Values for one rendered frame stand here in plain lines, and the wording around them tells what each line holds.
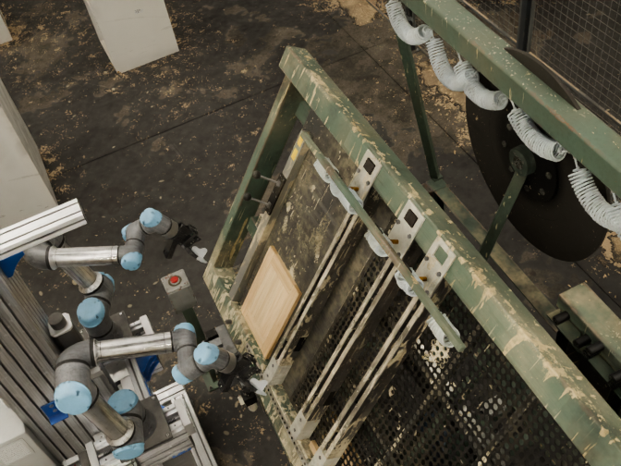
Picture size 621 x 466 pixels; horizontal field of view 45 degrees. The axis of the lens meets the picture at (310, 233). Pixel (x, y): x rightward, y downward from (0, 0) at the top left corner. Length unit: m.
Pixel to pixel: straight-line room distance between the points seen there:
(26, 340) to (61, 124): 3.88
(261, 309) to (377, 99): 2.90
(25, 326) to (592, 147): 1.93
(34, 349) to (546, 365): 1.75
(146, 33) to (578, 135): 4.92
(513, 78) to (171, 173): 3.60
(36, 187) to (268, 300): 2.51
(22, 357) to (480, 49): 1.93
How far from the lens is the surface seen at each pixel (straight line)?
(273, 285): 3.30
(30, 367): 2.93
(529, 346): 2.14
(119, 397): 3.03
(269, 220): 3.30
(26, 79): 7.21
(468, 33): 2.70
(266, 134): 3.34
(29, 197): 5.47
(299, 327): 3.05
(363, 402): 2.75
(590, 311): 2.40
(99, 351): 2.70
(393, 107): 5.84
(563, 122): 2.36
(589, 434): 2.06
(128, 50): 6.75
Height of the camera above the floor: 3.73
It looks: 48 degrees down
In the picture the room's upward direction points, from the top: 11 degrees counter-clockwise
